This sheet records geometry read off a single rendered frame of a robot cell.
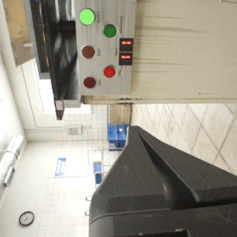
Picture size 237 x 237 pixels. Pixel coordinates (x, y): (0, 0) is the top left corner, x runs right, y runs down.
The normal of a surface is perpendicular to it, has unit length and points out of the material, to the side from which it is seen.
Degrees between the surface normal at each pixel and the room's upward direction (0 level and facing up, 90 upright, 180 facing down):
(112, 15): 90
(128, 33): 90
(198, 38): 90
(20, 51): 115
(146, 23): 90
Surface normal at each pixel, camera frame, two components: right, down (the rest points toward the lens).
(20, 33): 0.50, 0.48
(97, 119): 0.08, 0.59
